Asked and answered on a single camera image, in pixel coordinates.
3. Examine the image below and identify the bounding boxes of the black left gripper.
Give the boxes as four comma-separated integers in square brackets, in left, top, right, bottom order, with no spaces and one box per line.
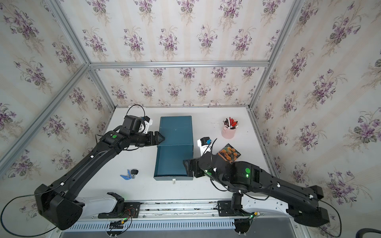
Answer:
[128,129,166,147]

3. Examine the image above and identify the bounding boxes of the teal top drawer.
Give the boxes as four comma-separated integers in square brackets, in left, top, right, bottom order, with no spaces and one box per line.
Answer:
[153,145,193,181]

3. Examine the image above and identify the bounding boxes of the teal three-drawer cabinet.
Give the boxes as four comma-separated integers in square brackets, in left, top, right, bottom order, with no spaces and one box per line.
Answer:
[153,115,194,181]

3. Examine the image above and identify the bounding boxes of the orange marigold seed bag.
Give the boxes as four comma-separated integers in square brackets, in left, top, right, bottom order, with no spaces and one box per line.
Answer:
[217,143,241,164]

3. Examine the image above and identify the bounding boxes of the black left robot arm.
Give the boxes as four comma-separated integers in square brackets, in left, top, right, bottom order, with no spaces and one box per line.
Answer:
[33,115,165,230]

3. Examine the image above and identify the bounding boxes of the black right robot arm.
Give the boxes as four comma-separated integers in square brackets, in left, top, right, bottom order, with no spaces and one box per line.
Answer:
[183,152,330,233]

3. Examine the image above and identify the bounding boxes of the blue and black key fob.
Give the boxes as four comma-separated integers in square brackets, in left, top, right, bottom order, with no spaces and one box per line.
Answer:
[120,169,139,180]

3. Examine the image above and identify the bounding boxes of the pink pen cup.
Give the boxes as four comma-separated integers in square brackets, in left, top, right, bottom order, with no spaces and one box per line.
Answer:
[221,126,236,139]

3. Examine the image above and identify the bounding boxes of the red and black pens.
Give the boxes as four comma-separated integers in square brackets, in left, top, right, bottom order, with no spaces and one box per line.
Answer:
[223,117,239,130]

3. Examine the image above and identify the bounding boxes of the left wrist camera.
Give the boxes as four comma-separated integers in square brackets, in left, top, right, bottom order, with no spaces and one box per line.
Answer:
[140,116,153,134]

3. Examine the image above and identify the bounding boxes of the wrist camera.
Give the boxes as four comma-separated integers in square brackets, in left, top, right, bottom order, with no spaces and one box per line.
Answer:
[140,116,153,134]
[197,137,213,156]

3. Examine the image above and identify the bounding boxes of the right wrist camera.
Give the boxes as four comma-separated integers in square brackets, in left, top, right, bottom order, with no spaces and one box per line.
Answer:
[197,137,213,156]

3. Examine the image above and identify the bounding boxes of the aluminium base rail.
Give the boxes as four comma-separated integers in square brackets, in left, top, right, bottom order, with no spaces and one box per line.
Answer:
[74,195,290,221]

